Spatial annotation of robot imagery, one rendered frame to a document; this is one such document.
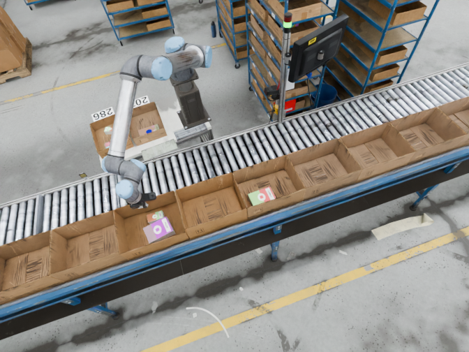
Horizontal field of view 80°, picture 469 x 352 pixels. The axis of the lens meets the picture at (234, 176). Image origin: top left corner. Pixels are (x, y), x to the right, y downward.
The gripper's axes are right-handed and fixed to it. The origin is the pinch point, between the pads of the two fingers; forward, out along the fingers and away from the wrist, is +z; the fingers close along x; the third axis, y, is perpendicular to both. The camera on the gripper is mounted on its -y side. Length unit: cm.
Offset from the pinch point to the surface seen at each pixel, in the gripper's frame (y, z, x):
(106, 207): 37, 32, -18
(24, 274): 84, 8, 17
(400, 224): -202, 86, 67
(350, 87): -235, 94, -91
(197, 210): -29.2, 9.1, 12.3
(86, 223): 39.8, 2.0, -0.5
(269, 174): -85, 12, 3
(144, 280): 21, 29, 42
